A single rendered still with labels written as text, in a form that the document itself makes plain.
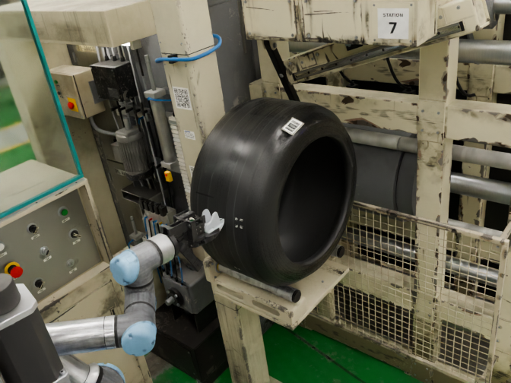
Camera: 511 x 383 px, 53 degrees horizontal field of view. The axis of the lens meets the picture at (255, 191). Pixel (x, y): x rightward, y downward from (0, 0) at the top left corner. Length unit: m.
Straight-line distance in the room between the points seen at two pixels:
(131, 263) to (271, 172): 0.45
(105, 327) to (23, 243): 0.74
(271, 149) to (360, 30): 0.42
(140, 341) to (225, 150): 0.60
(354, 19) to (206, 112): 0.55
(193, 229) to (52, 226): 0.71
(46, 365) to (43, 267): 1.06
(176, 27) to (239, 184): 0.53
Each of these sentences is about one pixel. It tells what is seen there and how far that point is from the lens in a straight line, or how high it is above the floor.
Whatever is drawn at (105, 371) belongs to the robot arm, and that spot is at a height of 0.95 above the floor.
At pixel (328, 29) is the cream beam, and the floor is 1.68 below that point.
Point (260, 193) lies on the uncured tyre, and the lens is 1.40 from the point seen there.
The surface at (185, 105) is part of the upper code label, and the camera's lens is 1.71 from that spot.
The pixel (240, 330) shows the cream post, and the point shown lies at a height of 0.51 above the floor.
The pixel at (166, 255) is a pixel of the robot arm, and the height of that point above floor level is 1.29.
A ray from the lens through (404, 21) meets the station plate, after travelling 1.48.
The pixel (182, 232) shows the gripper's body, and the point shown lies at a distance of 1.34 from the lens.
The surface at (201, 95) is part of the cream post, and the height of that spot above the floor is 1.52.
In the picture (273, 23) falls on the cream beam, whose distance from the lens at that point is 1.71.
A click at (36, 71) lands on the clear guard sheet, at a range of 1.78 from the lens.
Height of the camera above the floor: 2.00
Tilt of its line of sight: 28 degrees down
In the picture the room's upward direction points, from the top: 8 degrees counter-clockwise
